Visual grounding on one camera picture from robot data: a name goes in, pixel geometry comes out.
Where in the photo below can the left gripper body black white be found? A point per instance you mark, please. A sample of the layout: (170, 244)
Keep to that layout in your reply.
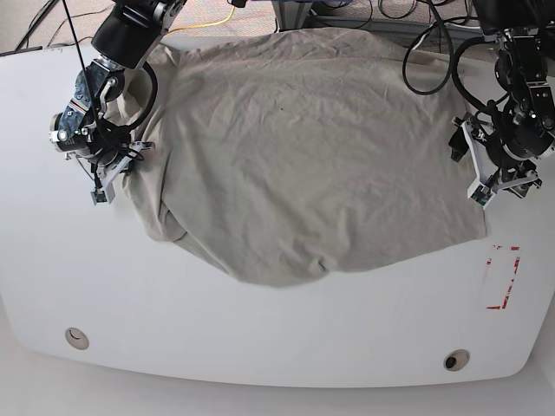
(493, 164)

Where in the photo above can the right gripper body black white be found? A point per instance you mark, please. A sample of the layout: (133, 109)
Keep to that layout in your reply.
(103, 167)

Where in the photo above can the beige grey t-shirt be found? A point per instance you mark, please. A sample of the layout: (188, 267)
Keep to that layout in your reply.
(281, 158)

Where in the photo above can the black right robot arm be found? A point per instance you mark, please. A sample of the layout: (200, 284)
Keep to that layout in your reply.
(82, 131)

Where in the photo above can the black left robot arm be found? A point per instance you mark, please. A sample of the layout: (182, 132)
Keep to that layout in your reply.
(505, 137)

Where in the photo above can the red tape rectangle marking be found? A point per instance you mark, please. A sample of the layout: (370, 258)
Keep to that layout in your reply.
(501, 270)

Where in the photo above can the left round table grommet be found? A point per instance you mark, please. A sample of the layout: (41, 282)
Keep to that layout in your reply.
(77, 339)

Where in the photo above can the round table grommet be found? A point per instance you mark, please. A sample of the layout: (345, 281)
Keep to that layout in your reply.
(77, 339)
(456, 360)

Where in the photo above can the right round table grommet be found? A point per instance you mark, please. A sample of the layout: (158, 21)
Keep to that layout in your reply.
(456, 360)

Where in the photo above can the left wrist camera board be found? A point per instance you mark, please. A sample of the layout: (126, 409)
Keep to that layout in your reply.
(480, 194)

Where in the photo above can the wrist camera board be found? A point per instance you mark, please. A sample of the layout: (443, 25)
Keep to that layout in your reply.
(103, 195)
(480, 194)

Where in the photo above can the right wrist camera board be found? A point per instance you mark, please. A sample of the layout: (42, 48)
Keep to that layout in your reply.
(103, 195)

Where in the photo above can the aluminium frame rail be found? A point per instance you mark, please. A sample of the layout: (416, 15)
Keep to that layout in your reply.
(399, 21)

